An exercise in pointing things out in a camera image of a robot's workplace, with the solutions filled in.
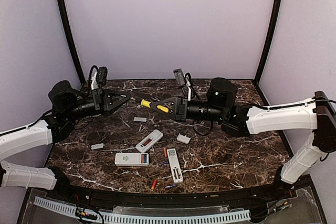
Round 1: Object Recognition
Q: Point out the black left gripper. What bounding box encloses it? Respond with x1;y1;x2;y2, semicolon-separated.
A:
64;87;131;121

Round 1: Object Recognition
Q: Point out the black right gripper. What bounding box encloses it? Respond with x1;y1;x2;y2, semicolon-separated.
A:
151;95;226;122

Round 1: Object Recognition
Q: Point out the yellow handled screwdriver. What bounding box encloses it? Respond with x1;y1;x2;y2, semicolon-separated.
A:
131;98;171;114

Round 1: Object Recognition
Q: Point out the grey battery cover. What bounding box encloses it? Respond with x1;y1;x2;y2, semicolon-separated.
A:
133;117;147;122

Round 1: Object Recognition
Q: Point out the white remote with barcode label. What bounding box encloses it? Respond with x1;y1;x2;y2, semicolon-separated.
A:
135;130;163;153

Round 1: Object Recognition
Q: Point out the white battery cover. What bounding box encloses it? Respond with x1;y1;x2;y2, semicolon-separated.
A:
91;143;104;150
176;134;191;144

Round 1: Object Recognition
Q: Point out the plain white slim remote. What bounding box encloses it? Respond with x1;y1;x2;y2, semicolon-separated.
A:
114;153;150;166

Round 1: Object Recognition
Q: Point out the white button remote control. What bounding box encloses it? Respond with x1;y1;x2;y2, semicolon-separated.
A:
167;148;184;184

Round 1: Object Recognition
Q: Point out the red blue battery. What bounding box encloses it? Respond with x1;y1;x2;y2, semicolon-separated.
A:
151;179;158;190

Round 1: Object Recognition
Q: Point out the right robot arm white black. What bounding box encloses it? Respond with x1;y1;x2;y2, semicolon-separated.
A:
149;78;335;200

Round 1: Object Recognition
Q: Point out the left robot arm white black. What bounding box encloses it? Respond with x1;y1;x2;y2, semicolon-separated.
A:
1;80;131;201

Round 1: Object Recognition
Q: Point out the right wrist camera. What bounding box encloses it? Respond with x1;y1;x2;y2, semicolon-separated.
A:
173;68;191;89

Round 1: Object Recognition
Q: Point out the white slotted cable duct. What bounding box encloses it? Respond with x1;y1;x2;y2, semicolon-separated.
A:
34;196;251;224

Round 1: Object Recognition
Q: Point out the left black frame post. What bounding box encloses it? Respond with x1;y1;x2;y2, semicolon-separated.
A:
57;0;86;85

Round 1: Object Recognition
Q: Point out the black frame post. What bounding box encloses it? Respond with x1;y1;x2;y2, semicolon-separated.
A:
57;0;86;85
254;0;281;86

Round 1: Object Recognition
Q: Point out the right black frame post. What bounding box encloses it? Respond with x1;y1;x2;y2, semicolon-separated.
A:
254;0;281;86

